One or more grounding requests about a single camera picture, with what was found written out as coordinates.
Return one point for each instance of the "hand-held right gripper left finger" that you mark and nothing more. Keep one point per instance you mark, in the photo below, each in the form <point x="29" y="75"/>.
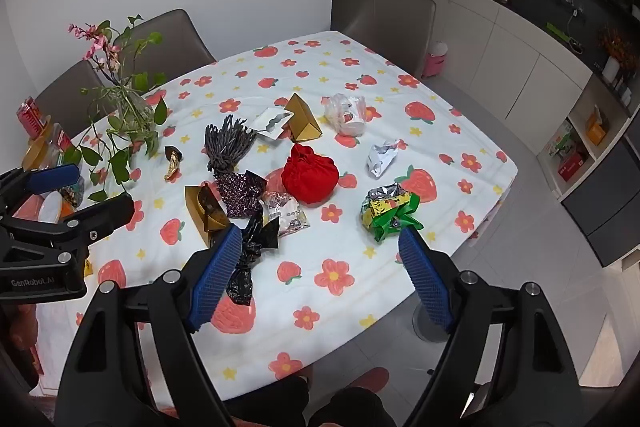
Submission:
<point x="215" y="279"/>

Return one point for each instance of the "clear plastic packet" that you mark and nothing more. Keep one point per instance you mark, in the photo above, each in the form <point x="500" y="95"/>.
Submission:
<point x="287" y="214"/>

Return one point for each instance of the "small white bundle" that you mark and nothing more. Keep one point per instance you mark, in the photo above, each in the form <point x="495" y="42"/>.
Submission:
<point x="438" y="48"/>

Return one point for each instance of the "person's black trousers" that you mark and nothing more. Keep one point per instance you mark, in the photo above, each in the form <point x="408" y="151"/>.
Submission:
<point x="280" y="402"/>

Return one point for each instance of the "gold triangular box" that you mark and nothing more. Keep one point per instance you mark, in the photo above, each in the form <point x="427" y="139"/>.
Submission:
<point x="302" y="119"/>

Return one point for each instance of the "orange flowers in white pot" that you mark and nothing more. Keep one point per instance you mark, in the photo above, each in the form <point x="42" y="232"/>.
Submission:
<point x="615" y="52"/>

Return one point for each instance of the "orange canister with white lid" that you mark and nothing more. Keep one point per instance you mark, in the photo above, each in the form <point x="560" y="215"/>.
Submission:
<point x="52" y="209"/>

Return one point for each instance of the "green white carton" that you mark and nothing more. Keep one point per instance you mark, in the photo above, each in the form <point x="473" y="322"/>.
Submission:
<point x="559" y="146"/>

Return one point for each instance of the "orange cardboard box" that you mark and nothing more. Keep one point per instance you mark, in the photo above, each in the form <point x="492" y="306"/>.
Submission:
<point x="596" y="127"/>

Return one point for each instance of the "gold foil candy wrapper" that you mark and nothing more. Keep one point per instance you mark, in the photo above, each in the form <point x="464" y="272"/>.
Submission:
<point x="173" y="162"/>

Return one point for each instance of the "red cloth pouch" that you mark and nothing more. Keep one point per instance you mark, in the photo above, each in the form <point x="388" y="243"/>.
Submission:
<point x="310" y="177"/>

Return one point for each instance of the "pink blossom branch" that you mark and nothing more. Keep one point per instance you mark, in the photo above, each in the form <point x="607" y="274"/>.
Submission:
<point x="95" y="39"/>

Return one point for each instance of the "glass vase with plant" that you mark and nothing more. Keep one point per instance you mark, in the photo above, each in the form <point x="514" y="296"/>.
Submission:
<point x="120" y="162"/>

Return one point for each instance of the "jar with gold lid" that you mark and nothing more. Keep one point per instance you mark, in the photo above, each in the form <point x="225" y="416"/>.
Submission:
<point x="37" y="154"/>

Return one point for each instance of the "dark grey tall cabinet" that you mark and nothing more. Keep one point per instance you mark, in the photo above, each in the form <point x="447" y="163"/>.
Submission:
<point x="610" y="217"/>

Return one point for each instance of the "red cardboard box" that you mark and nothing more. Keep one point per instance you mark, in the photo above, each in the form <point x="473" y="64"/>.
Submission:
<point x="572" y="166"/>

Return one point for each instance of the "pink stool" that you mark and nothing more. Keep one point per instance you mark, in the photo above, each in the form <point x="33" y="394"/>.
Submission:
<point x="434" y="64"/>

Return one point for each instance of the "taupe upholstered chair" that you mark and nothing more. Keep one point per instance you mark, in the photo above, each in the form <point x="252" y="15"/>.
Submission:
<point x="165" y="42"/>
<point x="65" y="94"/>
<point x="390" y="27"/>

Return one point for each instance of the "white base cabinets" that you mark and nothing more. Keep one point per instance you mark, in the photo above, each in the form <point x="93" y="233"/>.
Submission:
<point x="500" y="57"/>

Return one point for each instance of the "black plastic bag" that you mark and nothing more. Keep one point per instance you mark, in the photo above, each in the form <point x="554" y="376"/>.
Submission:
<point x="250" y="257"/>

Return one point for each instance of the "clear snack jar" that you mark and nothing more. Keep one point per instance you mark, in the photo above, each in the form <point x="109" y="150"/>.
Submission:
<point x="72" y="197"/>

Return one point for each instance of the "dark patterned paper bag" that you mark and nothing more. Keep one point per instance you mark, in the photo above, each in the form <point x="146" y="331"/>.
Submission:
<point x="242" y="194"/>

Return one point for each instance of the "green yellow snack wrapper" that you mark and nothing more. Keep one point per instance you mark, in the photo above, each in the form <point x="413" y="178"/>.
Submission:
<point x="392" y="212"/>

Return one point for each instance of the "strawberry flower print tablecloth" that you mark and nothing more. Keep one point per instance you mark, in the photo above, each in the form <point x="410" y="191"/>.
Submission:
<point x="320" y="72"/>

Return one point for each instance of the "clear box with red lid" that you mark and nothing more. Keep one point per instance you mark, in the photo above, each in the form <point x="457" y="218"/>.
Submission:
<point x="62" y="139"/>

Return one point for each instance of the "pink round container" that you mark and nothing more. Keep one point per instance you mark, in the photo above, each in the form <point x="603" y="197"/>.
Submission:
<point x="27" y="209"/>

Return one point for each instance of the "white plastic bag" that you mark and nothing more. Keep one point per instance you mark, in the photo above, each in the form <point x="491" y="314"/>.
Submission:
<point x="347" y="114"/>

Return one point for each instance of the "silver foil wrapper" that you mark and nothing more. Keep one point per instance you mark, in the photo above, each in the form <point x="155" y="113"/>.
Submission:
<point x="385" y="159"/>

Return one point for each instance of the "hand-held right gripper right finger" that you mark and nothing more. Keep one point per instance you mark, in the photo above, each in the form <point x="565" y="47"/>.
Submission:
<point x="425" y="282"/>

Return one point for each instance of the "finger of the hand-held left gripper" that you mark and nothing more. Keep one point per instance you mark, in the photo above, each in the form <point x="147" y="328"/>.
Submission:
<point x="112" y="213"/>
<point x="55" y="178"/>

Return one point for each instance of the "white open shelf unit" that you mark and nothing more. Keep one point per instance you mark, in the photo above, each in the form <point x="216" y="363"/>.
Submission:
<point x="580" y="117"/>

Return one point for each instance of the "white card packaging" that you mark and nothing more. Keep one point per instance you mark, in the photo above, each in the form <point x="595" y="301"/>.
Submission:
<point x="270" y="122"/>

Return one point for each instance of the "dark dried stem bundle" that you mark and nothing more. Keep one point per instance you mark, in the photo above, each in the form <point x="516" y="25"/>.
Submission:
<point x="227" y="142"/>

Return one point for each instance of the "green strip on counter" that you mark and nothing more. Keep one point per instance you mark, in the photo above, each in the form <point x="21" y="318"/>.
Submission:
<point x="557" y="31"/>

